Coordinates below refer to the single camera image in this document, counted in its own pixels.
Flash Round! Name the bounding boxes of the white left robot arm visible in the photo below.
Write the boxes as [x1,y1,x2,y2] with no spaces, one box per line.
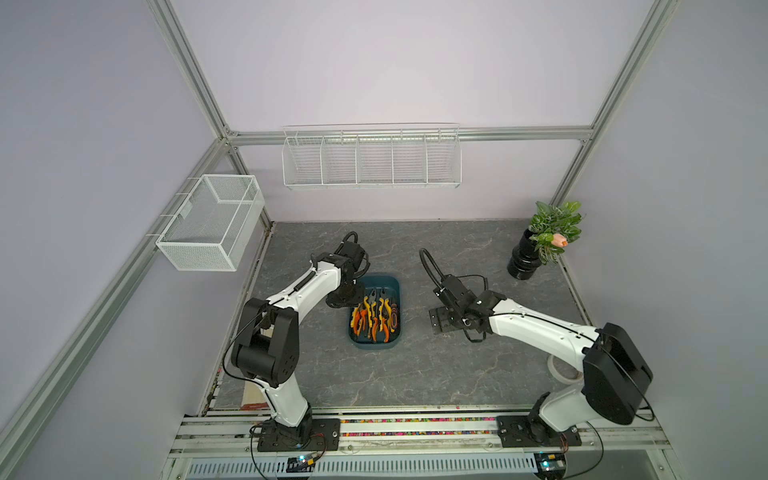
[228,231,370,439]

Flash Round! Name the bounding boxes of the orange black pliers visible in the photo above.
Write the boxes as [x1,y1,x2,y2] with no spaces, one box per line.
[350,303,368,337]

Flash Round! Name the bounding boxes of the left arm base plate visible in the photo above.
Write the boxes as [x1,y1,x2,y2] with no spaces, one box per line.
[254,418,341,452]

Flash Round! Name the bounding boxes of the green plant with pink flower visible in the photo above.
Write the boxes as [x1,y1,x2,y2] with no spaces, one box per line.
[528,201,583,265]

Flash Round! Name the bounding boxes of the roll of tape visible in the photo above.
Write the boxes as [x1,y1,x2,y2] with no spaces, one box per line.
[547,355,584,385]

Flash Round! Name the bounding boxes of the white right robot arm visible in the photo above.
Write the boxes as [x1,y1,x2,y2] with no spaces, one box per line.
[434,275,653,442]

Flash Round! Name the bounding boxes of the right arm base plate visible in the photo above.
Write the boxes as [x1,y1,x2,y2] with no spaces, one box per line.
[496,415,582,449]

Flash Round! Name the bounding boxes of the large yellow black pliers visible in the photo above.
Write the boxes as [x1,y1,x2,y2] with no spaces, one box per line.
[377,291,392,343]

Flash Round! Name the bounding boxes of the white wire wall shelf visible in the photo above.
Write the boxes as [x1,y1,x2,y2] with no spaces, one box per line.
[281,123,463,189]

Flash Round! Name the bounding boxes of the white mesh wall basket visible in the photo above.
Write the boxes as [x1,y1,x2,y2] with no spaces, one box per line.
[155,174,265,272]

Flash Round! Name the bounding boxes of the black vase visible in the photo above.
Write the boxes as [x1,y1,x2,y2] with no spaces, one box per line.
[507,229,542,280]

